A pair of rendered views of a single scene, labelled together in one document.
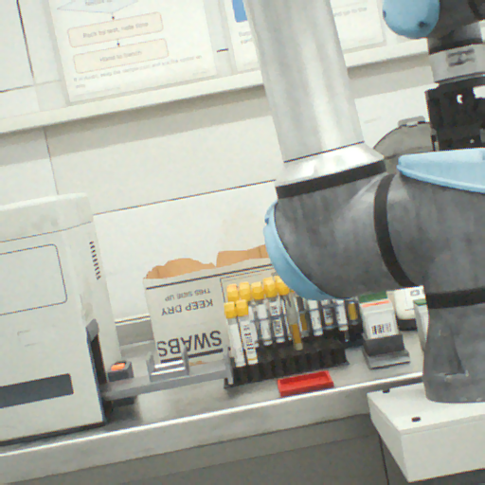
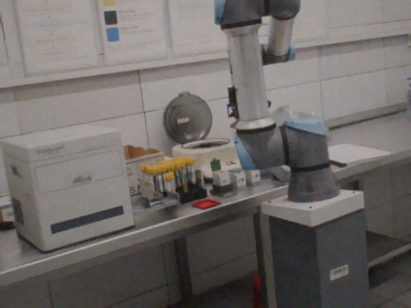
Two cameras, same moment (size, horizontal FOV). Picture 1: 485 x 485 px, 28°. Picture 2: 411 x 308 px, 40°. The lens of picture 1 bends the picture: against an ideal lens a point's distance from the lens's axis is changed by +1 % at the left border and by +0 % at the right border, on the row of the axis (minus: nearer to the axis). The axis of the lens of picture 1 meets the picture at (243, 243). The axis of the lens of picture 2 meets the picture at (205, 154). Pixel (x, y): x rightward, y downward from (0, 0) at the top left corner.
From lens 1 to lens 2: 0.95 m
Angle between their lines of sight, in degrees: 33
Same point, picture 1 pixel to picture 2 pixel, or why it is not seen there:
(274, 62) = (248, 84)
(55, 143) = (18, 94)
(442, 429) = (320, 209)
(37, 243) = (112, 149)
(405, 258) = (293, 155)
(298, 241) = (252, 149)
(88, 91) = (37, 69)
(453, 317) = (308, 174)
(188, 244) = not seen: hidden behind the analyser
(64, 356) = (120, 198)
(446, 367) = (305, 191)
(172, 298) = not seen: hidden behind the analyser
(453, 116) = not seen: hidden behind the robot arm
